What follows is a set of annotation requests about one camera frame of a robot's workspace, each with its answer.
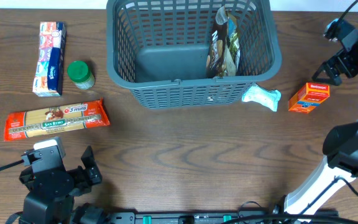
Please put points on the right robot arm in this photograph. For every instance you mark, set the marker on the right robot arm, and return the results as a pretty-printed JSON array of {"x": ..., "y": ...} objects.
[{"x": 339, "y": 167}]

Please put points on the light teal snack packet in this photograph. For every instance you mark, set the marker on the light teal snack packet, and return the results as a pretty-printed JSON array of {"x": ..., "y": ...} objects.
[{"x": 267, "y": 98}]

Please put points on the San Remo spaghetti packet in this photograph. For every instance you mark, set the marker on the San Remo spaghetti packet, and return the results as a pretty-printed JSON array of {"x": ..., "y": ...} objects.
[{"x": 57, "y": 119}]

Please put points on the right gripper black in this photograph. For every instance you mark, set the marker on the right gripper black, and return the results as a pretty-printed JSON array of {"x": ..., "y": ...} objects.
[{"x": 340, "y": 63}]

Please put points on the orange Redoxon box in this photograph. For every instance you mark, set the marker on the orange Redoxon box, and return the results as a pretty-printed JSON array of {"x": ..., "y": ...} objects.
[{"x": 310, "y": 96}]

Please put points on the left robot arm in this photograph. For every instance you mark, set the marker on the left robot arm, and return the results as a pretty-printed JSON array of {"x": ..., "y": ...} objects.
[{"x": 47, "y": 209}]

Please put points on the brown Nescafe Gold pouch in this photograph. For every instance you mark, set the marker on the brown Nescafe Gold pouch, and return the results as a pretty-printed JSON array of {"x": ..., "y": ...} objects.
[{"x": 224, "y": 50}]

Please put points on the Kleenex tissue multipack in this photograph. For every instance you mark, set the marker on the Kleenex tissue multipack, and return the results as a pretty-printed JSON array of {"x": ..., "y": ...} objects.
[{"x": 48, "y": 80}]

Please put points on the grey plastic basket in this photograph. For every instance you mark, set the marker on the grey plastic basket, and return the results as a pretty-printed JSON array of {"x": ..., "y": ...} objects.
[{"x": 158, "y": 50}]

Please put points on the green lid pesto jar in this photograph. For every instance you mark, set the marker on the green lid pesto jar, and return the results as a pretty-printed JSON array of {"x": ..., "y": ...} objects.
[{"x": 81, "y": 75}]

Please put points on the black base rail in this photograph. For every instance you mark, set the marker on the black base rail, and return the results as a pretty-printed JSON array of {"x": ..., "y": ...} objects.
[{"x": 181, "y": 218}]

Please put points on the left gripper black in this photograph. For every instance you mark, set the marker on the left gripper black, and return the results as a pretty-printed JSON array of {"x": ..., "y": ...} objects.
[{"x": 82, "y": 181}]

